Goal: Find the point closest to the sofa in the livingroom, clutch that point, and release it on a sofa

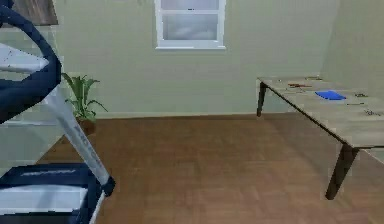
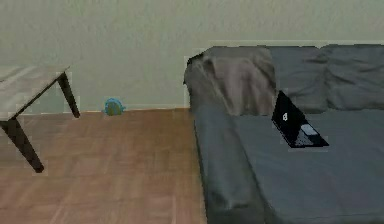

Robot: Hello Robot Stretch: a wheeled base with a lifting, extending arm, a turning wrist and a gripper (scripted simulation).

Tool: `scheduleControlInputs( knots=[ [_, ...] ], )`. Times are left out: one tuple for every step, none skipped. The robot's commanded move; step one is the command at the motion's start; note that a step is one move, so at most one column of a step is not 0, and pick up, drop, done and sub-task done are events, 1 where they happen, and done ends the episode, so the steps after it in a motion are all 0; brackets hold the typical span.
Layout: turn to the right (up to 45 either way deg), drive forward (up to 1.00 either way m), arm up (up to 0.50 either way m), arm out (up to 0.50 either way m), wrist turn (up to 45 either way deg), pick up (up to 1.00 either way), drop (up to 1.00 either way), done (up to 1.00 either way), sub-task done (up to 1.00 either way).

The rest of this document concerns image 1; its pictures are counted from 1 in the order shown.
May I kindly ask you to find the green potted house plant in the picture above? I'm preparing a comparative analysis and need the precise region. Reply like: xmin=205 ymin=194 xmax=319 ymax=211
xmin=61 ymin=72 xmax=109 ymax=136

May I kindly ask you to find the brown framed wall picture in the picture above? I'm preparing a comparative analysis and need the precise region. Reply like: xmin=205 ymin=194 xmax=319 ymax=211
xmin=11 ymin=0 xmax=59 ymax=27

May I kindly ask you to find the white framed window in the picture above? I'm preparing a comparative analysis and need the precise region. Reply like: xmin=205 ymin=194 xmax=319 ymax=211
xmin=153 ymin=0 xmax=227 ymax=51

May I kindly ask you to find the wooden table with dark legs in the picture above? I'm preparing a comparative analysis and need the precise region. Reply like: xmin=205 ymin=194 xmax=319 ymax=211
xmin=256 ymin=76 xmax=384 ymax=201

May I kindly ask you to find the blue flat book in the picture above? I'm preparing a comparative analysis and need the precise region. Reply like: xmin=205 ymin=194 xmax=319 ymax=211
xmin=314 ymin=90 xmax=347 ymax=101

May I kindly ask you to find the blue and grey treadmill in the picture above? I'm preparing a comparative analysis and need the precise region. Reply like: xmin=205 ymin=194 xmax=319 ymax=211
xmin=0 ymin=0 xmax=117 ymax=224

